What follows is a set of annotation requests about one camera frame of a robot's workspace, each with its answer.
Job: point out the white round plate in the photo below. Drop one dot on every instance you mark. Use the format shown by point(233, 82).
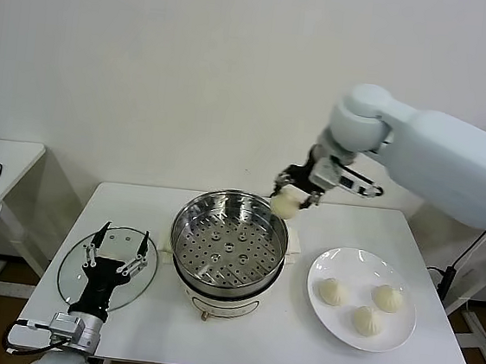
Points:
point(319, 325)

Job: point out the round glass pot lid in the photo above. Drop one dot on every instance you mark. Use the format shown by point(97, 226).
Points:
point(72, 273)

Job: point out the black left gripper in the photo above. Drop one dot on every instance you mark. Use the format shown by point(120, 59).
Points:
point(100, 280)

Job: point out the white side desk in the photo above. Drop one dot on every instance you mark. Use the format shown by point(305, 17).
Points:
point(10, 166)

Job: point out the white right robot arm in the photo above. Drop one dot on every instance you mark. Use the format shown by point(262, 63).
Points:
point(446, 155)

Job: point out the white electric cooker pot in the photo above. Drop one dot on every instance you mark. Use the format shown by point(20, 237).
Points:
point(221, 306)

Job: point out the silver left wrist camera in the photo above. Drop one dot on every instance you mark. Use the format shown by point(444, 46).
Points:
point(65, 325)

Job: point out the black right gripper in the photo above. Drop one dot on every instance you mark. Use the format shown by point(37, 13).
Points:
point(300, 177)

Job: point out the stainless steel steamer basket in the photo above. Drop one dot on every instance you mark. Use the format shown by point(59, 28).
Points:
point(229, 232)

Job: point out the white steamed baozi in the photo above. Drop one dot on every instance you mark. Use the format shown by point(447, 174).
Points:
point(286, 207)
point(332, 292)
point(366, 321)
point(388, 299)

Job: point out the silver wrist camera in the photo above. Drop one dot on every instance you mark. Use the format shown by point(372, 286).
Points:
point(326, 171)
point(65, 325)

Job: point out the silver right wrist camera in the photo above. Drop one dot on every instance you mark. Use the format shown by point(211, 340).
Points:
point(326, 171)

